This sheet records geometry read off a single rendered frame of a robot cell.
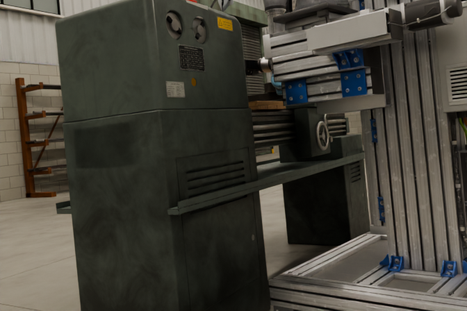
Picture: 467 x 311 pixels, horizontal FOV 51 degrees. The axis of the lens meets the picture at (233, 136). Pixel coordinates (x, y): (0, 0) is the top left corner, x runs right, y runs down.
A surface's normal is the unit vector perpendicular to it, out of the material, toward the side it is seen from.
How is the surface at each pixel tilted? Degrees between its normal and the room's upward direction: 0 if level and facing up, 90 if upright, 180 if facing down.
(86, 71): 90
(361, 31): 90
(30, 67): 90
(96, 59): 90
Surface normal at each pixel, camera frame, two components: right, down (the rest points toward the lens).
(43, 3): 0.84, -0.08
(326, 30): -0.65, 0.07
